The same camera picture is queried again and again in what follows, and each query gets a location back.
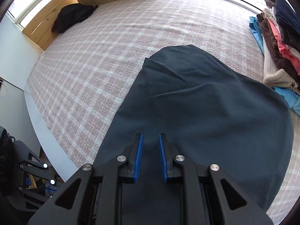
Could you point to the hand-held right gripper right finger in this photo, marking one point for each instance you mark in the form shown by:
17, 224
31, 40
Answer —
162, 159

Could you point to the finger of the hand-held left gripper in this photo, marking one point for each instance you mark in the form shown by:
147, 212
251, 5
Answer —
35, 195
39, 168

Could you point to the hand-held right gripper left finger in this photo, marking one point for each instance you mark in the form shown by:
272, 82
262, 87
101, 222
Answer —
139, 159

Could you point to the dark grey pants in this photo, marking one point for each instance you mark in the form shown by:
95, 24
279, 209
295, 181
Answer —
199, 98

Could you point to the stack of folded clothes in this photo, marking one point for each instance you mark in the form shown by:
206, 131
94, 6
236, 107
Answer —
279, 51

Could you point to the pink plaid blanket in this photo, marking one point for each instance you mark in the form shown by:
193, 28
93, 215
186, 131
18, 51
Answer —
93, 63

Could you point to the pine plank board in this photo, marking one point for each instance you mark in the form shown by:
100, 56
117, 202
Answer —
46, 25

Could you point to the dark red garment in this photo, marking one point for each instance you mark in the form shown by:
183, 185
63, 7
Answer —
54, 28

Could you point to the black garment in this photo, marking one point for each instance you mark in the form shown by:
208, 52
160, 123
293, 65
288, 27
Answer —
75, 16

